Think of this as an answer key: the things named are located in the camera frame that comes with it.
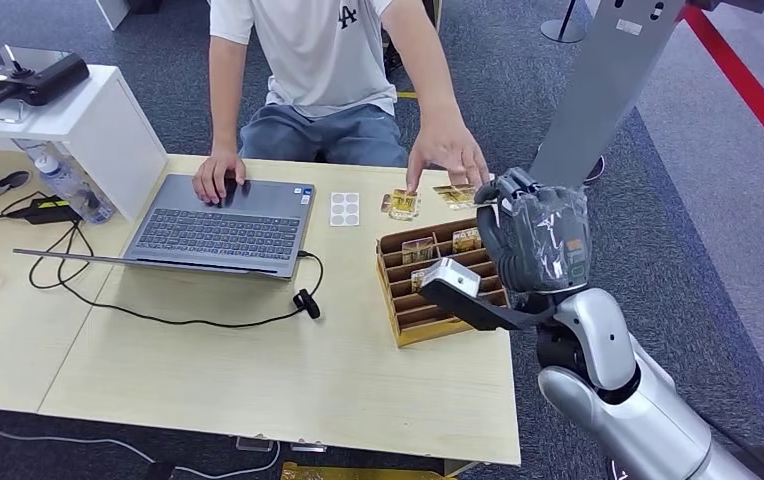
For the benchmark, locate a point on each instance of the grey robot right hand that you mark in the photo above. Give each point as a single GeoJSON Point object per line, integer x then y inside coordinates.
{"type": "Point", "coordinates": [541, 238]}

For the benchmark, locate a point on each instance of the person's left hand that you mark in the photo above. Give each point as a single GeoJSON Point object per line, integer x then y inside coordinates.
{"type": "Point", "coordinates": [448, 149]}

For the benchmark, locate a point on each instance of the person's right hand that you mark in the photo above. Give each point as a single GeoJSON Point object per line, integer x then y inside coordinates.
{"type": "Point", "coordinates": [218, 175]}

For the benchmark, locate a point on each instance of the gold hotel card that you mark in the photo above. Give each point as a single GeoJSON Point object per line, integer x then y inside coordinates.
{"type": "Point", "coordinates": [418, 281]}
{"type": "Point", "coordinates": [466, 240]}
{"type": "Point", "coordinates": [455, 196]}
{"type": "Point", "coordinates": [418, 250]}

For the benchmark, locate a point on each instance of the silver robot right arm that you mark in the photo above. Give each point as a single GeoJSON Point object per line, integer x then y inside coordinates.
{"type": "Point", "coordinates": [627, 397]}

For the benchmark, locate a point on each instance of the person's right forearm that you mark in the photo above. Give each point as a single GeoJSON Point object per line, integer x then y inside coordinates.
{"type": "Point", "coordinates": [228, 99]}

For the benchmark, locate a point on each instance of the person's left forearm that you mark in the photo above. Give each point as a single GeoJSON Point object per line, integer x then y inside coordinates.
{"type": "Point", "coordinates": [425, 66]}

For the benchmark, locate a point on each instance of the cardboard card organizer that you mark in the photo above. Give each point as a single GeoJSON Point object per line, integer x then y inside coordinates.
{"type": "Point", "coordinates": [422, 319]}

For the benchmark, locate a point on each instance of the person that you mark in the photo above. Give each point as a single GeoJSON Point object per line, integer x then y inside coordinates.
{"type": "Point", "coordinates": [322, 60]}

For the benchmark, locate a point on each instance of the grey laptop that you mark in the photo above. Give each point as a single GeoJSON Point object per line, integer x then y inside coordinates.
{"type": "Point", "coordinates": [223, 232]}

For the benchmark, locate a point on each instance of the stack of gold cards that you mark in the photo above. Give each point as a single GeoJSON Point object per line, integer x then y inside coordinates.
{"type": "Point", "coordinates": [402, 204]}

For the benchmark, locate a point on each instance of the white box shelf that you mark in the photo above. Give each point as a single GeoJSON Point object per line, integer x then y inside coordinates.
{"type": "Point", "coordinates": [110, 132]}

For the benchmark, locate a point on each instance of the white round sticker sheet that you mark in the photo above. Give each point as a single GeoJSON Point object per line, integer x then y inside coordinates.
{"type": "Point", "coordinates": [344, 209]}

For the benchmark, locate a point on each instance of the clear plastic water bottle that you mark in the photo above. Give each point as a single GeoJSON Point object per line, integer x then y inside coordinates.
{"type": "Point", "coordinates": [74, 189]}

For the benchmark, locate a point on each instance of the grey stanchion base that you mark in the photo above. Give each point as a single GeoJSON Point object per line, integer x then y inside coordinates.
{"type": "Point", "coordinates": [559, 30]}

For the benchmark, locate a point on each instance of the grey kiosk stand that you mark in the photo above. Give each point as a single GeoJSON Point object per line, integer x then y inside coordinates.
{"type": "Point", "coordinates": [607, 86]}

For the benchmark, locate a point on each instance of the black power adapter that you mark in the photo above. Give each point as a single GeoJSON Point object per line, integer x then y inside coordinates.
{"type": "Point", "coordinates": [44, 210]}

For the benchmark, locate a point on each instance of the black handheld controller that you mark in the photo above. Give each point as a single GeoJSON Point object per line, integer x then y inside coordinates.
{"type": "Point", "coordinates": [51, 79]}

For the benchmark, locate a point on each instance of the red barrier belt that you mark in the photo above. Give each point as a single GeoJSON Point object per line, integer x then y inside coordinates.
{"type": "Point", "coordinates": [746, 86]}

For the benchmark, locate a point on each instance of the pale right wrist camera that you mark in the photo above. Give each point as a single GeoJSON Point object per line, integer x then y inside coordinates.
{"type": "Point", "coordinates": [455, 278]}

